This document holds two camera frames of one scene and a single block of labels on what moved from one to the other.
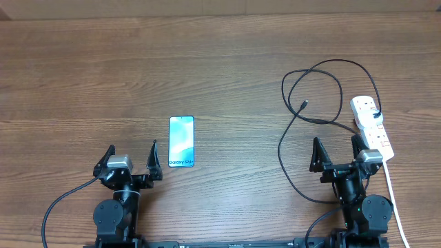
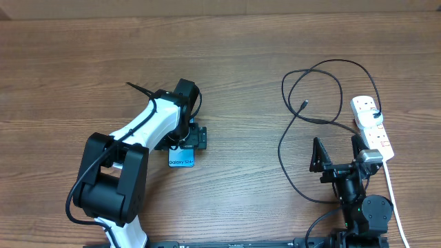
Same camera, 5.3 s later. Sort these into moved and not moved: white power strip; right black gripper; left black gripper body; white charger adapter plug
Moved: left black gripper body
Not moved: right black gripper; white power strip; white charger adapter plug
